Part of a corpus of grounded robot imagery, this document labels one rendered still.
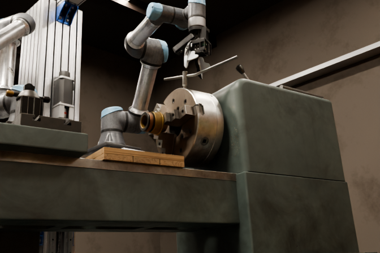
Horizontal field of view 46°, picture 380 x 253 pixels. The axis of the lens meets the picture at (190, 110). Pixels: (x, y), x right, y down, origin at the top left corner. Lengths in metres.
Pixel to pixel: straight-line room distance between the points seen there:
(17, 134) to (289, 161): 1.06
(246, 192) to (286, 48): 4.97
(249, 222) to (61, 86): 1.27
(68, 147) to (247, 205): 0.69
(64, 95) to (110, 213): 1.12
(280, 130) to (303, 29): 4.66
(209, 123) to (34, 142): 0.69
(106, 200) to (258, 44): 5.64
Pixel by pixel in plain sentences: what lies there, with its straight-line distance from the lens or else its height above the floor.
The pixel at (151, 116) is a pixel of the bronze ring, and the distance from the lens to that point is 1.72.
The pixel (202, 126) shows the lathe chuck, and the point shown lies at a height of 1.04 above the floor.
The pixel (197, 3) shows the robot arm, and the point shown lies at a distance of 1.96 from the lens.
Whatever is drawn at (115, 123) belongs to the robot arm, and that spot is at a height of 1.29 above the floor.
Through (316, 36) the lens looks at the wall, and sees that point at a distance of 6.30.
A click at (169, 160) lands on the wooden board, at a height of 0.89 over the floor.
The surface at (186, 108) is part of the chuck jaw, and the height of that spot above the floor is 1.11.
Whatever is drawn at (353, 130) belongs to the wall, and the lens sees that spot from 5.69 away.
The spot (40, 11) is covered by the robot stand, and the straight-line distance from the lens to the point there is 2.69.
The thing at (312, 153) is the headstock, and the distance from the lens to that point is 1.97.
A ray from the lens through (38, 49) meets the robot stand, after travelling 2.57.
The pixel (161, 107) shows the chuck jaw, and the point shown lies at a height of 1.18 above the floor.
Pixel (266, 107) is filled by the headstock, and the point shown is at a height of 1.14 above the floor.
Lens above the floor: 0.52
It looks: 20 degrees up
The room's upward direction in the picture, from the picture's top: 3 degrees counter-clockwise
